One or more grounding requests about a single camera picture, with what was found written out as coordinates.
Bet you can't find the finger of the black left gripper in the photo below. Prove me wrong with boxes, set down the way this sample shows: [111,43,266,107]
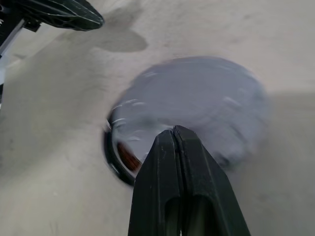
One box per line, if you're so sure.
[31,0,105,31]

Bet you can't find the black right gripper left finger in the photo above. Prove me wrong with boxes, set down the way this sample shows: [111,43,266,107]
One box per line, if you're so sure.
[127,129,184,236]

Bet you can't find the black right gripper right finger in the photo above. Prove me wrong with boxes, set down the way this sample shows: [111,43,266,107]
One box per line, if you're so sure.
[173,125,251,236]

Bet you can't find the black rotor ring silver spokes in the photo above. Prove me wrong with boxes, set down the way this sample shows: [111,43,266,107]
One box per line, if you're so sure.
[102,118,136,188]

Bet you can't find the silver motor cover circuit board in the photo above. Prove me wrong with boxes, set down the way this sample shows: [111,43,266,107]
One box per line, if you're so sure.
[112,56,271,170]

